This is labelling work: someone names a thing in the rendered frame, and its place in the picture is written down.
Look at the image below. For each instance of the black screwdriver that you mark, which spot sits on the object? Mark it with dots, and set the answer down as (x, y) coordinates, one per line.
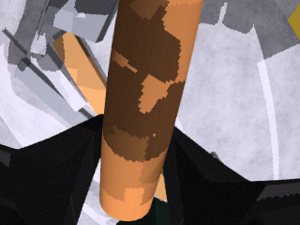
(42, 19)

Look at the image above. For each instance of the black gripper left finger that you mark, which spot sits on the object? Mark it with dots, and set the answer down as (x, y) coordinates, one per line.
(49, 179)

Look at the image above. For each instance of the brown cylinder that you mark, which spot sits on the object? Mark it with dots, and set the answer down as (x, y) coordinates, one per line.
(151, 51)

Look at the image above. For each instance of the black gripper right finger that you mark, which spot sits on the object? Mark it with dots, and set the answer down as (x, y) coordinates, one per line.
(200, 190)

